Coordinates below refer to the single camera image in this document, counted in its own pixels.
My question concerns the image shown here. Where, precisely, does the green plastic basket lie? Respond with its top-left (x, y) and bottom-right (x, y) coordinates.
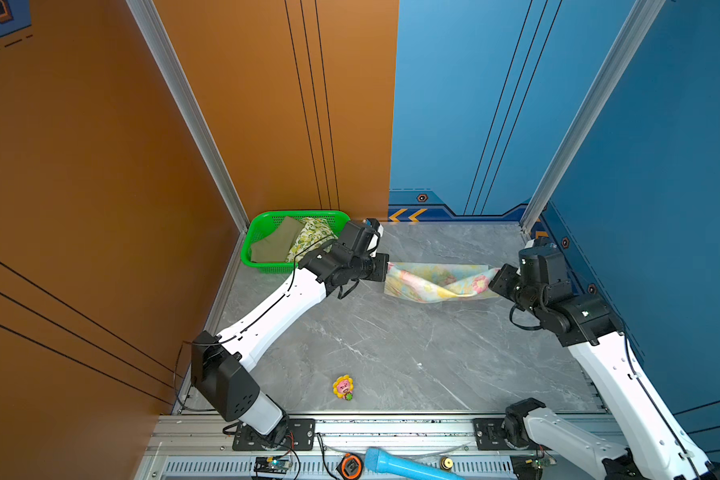
top-left (240, 210), bottom-right (350, 274)

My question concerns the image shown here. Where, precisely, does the yellow green patterned skirt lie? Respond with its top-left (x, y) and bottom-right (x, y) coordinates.
top-left (286, 217), bottom-right (337, 263)

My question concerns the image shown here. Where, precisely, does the olive green folded skirt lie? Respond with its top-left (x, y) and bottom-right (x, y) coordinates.
top-left (251, 217), bottom-right (304, 263)

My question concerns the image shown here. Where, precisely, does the green circuit board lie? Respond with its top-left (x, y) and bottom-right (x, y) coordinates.
top-left (525, 455), bottom-right (557, 472)
top-left (252, 456), bottom-right (295, 480)

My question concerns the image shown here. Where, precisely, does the right green circuit board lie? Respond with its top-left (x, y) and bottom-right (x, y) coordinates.
top-left (525, 455), bottom-right (557, 472)

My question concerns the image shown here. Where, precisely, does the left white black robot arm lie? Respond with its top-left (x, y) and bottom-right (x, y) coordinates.
top-left (189, 219), bottom-right (389, 444)

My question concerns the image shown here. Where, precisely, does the pastel floral skirt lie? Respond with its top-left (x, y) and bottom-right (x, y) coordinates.
top-left (384, 262), bottom-right (499, 304)

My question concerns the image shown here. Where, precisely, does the left green circuit board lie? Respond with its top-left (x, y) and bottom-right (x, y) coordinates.
top-left (252, 456), bottom-right (295, 480)

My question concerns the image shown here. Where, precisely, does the orange black tape measure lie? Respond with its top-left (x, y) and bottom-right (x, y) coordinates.
top-left (336, 453), bottom-right (364, 480)

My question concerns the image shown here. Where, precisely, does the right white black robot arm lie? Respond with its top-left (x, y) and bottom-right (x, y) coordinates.
top-left (488, 240), bottom-right (720, 479)

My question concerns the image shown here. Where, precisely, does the small brass round knob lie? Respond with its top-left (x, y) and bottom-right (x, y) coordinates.
top-left (440, 457), bottom-right (454, 470)

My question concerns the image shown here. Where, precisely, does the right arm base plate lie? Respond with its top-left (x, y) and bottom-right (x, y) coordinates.
top-left (472, 417), bottom-right (537, 451)

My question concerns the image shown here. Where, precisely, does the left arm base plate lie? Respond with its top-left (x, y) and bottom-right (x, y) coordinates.
top-left (232, 418), bottom-right (315, 452)

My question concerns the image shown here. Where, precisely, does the blue cylindrical flashlight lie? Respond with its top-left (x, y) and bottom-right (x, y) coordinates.
top-left (365, 448), bottom-right (462, 480)

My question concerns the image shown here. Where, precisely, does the yellow flower toy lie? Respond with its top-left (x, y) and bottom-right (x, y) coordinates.
top-left (332, 375), bottom-right (354, 401)

